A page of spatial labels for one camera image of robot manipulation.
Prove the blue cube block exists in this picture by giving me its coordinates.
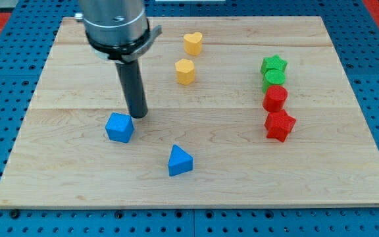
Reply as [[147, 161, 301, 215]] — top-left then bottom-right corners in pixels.
[[105, 113, 134, 143]]

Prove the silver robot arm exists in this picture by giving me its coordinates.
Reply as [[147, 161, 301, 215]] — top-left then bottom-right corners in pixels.
[[78, 0, 162, 64]]

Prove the blue triangle block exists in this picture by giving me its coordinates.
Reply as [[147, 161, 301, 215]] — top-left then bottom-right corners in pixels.
[[168, 144, 193, 176]]

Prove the yellow hexagon block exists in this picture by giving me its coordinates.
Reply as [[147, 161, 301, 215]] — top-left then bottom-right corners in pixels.
[[175, 59, 195, 85]]

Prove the wooden board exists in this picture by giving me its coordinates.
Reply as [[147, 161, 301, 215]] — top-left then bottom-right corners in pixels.
[[0, 16, 379, 210]]

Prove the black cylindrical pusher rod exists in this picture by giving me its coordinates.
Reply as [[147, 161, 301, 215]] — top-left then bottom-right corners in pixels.
[[115, 60, 148, 119]]

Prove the yellow heart block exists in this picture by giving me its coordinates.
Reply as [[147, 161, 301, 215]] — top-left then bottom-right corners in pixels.
[[184, 32, 203, 56]]

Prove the red cylinder block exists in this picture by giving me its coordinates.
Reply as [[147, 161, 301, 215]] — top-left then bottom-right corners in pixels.
[[263, 85, 288, 112]]

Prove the red star block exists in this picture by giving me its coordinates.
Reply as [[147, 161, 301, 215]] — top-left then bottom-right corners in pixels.
[[265, 109, 297, 142]]

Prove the green cylinder block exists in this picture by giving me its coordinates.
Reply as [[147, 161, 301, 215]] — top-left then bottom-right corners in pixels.
[[262, 69, 286, 93]]

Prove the green star block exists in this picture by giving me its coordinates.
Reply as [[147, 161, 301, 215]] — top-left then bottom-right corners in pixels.
[[260, 55, 288, 74]]

